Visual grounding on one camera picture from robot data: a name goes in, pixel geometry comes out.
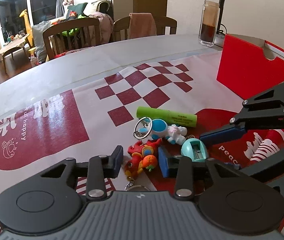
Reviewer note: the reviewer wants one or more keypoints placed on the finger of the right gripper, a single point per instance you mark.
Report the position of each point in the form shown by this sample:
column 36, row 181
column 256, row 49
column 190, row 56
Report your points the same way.
column 226, row 133
column 270, row 169

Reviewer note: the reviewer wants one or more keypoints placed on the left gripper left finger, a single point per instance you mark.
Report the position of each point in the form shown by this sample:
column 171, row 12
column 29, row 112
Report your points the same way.
column 53, row 198

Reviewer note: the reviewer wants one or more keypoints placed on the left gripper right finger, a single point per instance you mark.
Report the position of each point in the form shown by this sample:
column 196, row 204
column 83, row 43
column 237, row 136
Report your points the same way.
column 225, row 197

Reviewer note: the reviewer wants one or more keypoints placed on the teal pencil sharpener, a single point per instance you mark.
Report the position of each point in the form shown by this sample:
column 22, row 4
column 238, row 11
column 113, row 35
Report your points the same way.
column 195, row 150

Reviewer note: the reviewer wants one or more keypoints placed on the green cylinder tube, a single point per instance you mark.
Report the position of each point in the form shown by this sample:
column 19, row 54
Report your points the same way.
column 170, row 117

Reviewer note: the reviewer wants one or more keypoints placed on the blue white astronaut keychain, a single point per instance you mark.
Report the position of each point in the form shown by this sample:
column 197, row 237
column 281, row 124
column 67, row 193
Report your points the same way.
column 159, row 129

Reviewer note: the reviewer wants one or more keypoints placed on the red dragon keychain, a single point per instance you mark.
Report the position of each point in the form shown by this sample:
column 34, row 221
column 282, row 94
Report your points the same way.
column 143, row 157

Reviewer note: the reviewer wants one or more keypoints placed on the red cardboard box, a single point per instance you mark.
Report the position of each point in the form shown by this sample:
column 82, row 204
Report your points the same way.
column 250, row 65

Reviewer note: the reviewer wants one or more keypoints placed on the red white printed table mat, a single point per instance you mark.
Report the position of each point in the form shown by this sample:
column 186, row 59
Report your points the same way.
column 94, row 118

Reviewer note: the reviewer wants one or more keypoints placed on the glass jar with brown liquid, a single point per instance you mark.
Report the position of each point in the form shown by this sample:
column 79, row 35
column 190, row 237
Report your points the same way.
column 209, row 19

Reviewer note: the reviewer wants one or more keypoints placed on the pink towel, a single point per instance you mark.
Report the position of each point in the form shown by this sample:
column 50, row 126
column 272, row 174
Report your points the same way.
column 141, row 25

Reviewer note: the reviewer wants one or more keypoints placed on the wooden chair with pink towel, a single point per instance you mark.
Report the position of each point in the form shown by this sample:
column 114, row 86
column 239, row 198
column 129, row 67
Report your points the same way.
column 161, row 22

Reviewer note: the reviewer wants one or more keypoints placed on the red cushion pack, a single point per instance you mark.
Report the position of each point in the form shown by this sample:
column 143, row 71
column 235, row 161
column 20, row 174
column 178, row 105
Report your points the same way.
column 66, row 53

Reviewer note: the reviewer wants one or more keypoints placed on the wooden coffee table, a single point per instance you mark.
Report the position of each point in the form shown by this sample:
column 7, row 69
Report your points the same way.
column 13, row 46

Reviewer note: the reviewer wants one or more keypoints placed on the wooden dining chair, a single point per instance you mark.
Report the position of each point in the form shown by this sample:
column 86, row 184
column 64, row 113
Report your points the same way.
column 74, row 34

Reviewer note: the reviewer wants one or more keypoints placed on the yellow giraffe toy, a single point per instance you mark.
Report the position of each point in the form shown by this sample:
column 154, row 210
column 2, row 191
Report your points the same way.
column 24, row 15

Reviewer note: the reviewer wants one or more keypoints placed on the sofa with clothes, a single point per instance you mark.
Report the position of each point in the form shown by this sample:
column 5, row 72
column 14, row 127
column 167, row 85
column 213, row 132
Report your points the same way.
column 106, row 29

